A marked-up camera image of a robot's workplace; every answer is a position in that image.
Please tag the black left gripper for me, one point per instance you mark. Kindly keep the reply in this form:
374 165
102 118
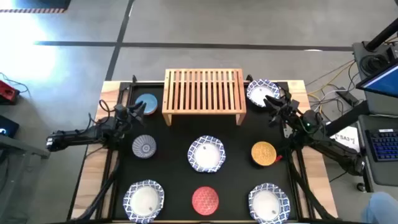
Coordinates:
124 114

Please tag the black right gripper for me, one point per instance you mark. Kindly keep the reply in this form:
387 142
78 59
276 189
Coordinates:
287 109

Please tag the light blue bowl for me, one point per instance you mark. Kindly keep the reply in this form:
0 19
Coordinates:
146 99

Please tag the blue-patterned white paper plate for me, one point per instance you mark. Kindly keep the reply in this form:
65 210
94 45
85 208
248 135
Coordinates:
258 90
143 201
206 154
267 203

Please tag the grey radial-patterned bowl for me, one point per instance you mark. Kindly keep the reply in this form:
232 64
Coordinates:
144 146

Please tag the yellow patterned bowl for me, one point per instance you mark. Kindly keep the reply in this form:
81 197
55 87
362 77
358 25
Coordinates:
263 153

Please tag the red patterned bowl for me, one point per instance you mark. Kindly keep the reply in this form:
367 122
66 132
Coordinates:
205 200

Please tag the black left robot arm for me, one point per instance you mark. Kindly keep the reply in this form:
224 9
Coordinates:
74 137

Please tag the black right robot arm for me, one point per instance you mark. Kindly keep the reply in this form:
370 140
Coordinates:
329 146

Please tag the wooden slatted shelf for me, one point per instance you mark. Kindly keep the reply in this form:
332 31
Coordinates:
203 93

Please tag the small red marker piece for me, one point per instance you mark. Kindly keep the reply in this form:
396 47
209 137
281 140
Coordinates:
277 158

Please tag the black slanted support bar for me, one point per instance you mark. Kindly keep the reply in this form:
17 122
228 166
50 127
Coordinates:
348 119

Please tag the black power strip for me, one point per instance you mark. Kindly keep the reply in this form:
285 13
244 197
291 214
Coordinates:
348 97

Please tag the white paper sign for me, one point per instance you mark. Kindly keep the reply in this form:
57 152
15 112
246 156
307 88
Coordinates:
348 138

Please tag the monitor with blue screen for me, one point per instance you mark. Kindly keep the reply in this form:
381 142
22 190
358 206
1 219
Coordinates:
384 82

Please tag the black caster wheel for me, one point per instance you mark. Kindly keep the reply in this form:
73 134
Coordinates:
361 187

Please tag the black backlit keyboard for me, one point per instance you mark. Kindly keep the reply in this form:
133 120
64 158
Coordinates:
385 144

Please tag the grey equipment cart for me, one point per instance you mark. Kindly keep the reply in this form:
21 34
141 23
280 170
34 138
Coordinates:
382 174

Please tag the grey side desk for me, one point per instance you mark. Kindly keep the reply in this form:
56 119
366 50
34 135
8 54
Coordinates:
15 147

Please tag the black round pole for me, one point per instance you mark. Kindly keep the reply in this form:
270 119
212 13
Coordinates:
382 39

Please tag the black device with blue light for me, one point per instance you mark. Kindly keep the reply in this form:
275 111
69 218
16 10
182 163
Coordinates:
9 126

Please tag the red device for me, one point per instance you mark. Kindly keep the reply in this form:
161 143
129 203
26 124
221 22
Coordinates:
7 93

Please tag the person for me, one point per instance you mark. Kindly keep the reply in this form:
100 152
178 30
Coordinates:
381 208

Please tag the black hazard-striped floor mat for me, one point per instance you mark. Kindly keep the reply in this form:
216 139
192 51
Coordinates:
40 4

